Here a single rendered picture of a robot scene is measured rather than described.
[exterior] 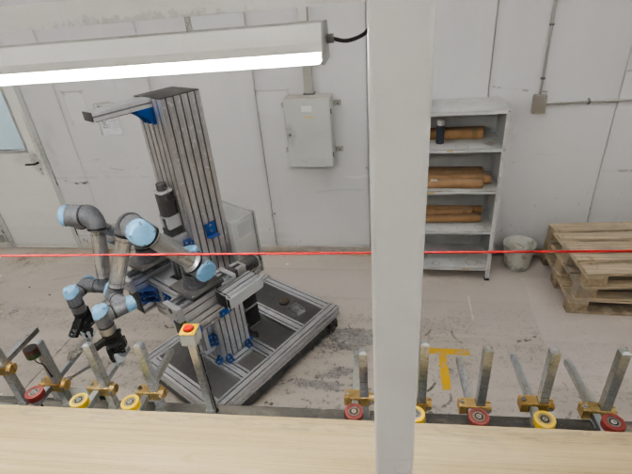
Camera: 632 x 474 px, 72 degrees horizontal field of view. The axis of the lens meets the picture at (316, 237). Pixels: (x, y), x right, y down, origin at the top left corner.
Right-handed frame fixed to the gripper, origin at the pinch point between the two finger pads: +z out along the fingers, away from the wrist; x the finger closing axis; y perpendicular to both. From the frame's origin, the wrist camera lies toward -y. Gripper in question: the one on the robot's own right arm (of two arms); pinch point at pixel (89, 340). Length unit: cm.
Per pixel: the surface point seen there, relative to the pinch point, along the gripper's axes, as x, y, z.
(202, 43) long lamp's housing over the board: -124, -70, -153
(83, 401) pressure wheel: -28, -46, -8
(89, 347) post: -31, -34, -29
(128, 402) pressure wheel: -50, -46, -8
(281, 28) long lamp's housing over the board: -141, -70, -155
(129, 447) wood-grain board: -60, -67, -8
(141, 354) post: -55, -34, -26
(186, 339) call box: -80, -36, -36
